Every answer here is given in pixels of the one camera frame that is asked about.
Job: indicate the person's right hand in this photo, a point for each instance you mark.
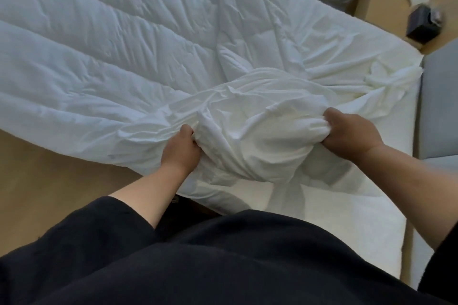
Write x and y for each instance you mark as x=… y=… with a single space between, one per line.
x=352 y=135

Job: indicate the white mattress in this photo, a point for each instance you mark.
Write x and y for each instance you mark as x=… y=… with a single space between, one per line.
x=343 y=222

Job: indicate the person's right thumb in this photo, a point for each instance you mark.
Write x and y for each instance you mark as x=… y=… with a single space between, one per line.
x=331 y=118

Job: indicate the person's left hand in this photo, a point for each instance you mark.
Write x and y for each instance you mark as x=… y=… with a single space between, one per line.
x=179 y=154

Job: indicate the person's left forearm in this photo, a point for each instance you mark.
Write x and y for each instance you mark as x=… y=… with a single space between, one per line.
x=150 y=194

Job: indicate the white quilted duvet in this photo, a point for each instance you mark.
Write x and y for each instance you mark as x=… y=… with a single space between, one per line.
x=118 y=36

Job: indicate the person's right forearm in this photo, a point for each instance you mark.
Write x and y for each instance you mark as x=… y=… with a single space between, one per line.
x=418 y=188

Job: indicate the black box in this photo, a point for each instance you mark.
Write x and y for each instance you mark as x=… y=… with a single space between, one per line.
x=423 y=24

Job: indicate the person's left thumb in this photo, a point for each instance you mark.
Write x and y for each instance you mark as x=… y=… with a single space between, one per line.
x=186 y=132

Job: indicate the person's black shirt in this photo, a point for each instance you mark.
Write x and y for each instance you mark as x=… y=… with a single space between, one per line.
x=214 y=262

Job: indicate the grey upholstered headboard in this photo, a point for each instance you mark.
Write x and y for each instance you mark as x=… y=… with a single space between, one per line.
x=438 y=101

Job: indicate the white duvet cover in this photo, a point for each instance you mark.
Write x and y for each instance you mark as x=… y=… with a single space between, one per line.
x=264 y=126

